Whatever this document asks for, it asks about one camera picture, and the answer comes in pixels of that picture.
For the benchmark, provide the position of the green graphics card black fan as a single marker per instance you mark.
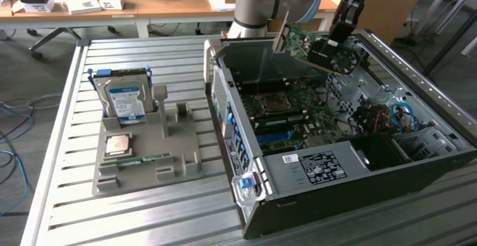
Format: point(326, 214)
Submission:
point(298, 39)

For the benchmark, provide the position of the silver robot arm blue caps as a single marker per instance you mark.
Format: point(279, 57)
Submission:
point(258, 8)

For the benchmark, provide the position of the silver perforated drive cage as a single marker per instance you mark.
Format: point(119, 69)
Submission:
point(351, 98)

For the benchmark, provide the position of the CPU socket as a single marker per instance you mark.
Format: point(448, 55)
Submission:
point(274, 102)

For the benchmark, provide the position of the green motherboard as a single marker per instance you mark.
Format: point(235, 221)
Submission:
point(324, 120)

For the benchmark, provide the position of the white booklet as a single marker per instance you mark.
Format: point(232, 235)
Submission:
point(220, 1)

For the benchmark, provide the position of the blue expansion slot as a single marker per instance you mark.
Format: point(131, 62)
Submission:
point(276, 137)

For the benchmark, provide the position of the silver disk bay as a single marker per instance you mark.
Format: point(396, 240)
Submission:
point(428, 142)

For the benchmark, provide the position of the grey power supply unit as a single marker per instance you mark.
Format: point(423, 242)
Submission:
point(287, 170)

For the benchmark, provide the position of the blue case latch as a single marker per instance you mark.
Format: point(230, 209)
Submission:
point(246, 183)

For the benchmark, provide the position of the black open PC case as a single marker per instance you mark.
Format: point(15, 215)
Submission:
point(335, 201)

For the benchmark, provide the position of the hard disk blue caddy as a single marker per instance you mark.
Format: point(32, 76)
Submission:
point(124, 100)

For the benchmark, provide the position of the small white labelled box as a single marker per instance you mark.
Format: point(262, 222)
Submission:
point(112, 1)

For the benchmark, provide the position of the grey parts rack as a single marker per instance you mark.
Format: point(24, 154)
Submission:
point(150, 145)

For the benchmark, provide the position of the flat white box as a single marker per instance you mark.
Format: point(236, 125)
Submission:
point(84, 5)

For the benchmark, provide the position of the copper-topped CPU chip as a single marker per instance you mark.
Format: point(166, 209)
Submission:
point(116, 145)

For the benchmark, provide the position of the green RAM stick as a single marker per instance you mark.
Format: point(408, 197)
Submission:
point(131, 160)

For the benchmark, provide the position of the grey leg with castor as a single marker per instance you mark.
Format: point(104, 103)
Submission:
point(48, 37)

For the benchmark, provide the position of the wooden desk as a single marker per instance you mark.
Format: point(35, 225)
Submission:
point(44, 16)

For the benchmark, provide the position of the white box black lid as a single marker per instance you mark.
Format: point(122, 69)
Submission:
point(38, 4)

